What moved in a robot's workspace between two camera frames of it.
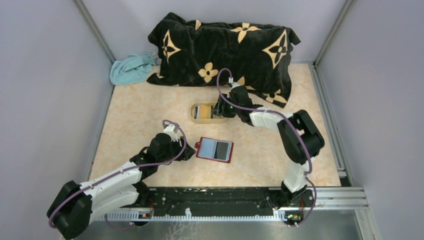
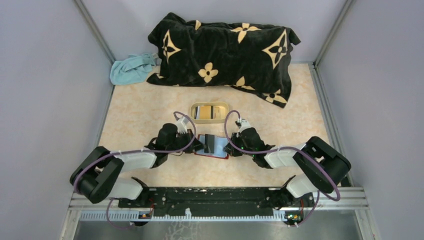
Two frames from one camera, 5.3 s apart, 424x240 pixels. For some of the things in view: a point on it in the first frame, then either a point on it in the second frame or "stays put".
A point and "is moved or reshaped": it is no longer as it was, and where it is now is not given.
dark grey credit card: x=221 y=150 -> x=209 y=142
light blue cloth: x=132 y=69 stays put
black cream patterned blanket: x=257 y=57 stays put
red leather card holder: x=214 y=149 is moved or reshaped
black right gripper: x=220 y=109 -> x=230 y=149
